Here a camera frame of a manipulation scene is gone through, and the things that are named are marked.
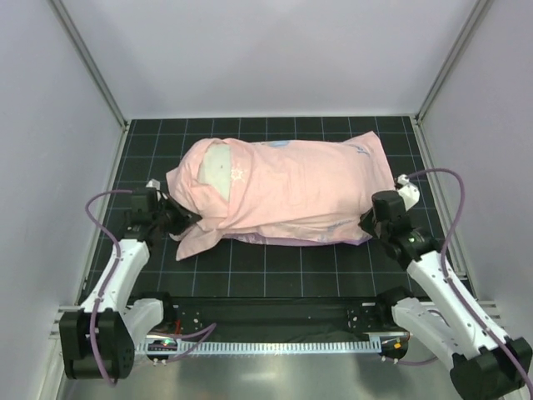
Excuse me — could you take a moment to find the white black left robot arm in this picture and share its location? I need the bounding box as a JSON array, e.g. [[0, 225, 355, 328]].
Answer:
[[58, 179, 200, 385]]

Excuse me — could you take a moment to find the right aluminium frame post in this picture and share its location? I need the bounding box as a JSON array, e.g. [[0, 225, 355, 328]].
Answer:
[[415, 0, 494, 125]]

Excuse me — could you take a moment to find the black gridded work mat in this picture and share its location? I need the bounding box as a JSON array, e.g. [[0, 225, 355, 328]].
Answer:
[[103, 116, 428, 298]]

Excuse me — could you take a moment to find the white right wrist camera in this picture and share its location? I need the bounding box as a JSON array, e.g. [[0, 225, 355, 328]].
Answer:
[[395, 174, 421, 211]]

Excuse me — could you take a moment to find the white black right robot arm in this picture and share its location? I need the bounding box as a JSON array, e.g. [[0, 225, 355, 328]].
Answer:
[[360, 189, 532, 399]]

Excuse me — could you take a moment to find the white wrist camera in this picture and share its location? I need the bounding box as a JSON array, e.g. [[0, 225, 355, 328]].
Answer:
[[146, 179, 161, 190], [395, 174, 421, 211]]

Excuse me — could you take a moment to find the slotted grey cable duct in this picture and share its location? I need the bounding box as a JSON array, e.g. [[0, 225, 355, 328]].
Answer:
[[136, 339, 381, 358]]

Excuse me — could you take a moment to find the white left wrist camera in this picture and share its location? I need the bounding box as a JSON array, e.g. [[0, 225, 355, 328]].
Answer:
[[146, 179, 161, 190]]

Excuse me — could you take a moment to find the white pillow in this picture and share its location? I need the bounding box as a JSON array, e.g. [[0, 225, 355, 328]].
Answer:
[[197, 143, 232, 201]]

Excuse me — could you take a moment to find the left aluminium rail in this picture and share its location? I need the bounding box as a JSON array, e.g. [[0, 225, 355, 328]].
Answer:
[[49, 306, 81, 339]]

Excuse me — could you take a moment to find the aluminium frame post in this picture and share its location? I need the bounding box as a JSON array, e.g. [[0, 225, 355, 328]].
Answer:
[[47, 0, 127, 130], [415, 0, 494, 125]]

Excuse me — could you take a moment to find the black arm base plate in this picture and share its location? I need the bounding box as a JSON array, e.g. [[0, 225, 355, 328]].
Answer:
[[156, 297, 403, 343]]

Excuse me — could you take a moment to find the pink purple printed pillowcase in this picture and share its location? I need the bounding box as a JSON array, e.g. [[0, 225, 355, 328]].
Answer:
[[166, 132, 394, 261]]

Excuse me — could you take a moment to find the left aluminium frame post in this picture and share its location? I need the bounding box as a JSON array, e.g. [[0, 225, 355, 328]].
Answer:
[[47, 0, 127, 130]]

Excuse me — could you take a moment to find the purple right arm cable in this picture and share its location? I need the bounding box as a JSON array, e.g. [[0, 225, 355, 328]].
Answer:
[[406, 167, 533, 380]]

